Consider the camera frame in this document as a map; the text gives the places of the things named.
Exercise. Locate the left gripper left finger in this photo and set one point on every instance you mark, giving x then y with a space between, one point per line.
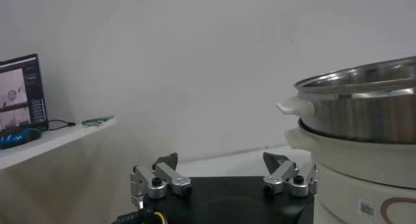
169 175

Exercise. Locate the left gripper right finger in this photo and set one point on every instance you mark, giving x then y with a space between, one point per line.
281 173

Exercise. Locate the stainless steel steamer basket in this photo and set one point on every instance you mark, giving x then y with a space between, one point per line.
357 118

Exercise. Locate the white electric cooker pot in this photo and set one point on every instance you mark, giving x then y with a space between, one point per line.
357 167

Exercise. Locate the white side table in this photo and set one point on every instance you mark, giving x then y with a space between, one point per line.
48 141

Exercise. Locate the blue computer mouse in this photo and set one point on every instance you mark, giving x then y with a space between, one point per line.
19 137

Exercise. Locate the laptop screen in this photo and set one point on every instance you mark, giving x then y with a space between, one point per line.
19 92

